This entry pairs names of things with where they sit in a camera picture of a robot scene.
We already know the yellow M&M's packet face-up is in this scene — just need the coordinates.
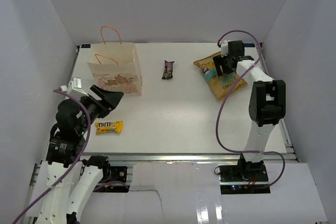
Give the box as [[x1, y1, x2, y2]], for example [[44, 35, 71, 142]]
[[95, 121, 123, 134]]

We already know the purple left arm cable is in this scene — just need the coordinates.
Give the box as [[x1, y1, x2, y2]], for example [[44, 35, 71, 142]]
[[12, 89, 130, 224]]

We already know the tan popcorn chips bag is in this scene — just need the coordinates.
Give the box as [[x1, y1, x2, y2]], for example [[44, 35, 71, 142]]
[[193, 52, 239, 101]]

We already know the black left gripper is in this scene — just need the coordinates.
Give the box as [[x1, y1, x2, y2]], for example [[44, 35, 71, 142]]
[[77, 83, 124, 133]]

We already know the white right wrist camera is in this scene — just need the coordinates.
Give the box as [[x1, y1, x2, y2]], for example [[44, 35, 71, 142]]
[[217, 40, 231, 58]]

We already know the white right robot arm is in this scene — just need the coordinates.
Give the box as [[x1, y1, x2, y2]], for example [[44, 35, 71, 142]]
[[213, 40, 286, 182]]

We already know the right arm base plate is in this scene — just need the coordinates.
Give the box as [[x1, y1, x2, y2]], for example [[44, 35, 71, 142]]
[[214, 165, 269, 186]]

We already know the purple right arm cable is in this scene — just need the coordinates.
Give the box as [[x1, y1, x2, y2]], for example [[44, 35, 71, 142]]
[[215, 29, 286, 189]]

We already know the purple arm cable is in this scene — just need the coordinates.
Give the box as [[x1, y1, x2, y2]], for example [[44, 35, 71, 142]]
[[215, 29, 286, 189], [12, 89, 130, 224]]

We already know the aluminium table frame rail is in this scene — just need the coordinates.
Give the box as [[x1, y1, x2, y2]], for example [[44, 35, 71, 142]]
[[44, 153, 300, 163]]

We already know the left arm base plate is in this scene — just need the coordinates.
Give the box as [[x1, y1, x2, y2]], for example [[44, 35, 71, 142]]
[[102, 166, 128, 188]]

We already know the cream bear paper bag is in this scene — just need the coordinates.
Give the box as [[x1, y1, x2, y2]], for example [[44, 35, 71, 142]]
[[87, 25, 143, 95]]

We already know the black corner label sticker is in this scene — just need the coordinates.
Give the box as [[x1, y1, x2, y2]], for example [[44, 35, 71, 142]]
[[81, 44, 91, 48]]

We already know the brown M&M's packet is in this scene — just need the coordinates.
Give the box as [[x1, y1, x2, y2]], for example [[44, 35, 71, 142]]
[[162, 60, 175, 80]]

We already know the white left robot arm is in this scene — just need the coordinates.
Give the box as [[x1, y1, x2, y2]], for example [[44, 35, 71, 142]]
[[36, 85, 124, 223]]

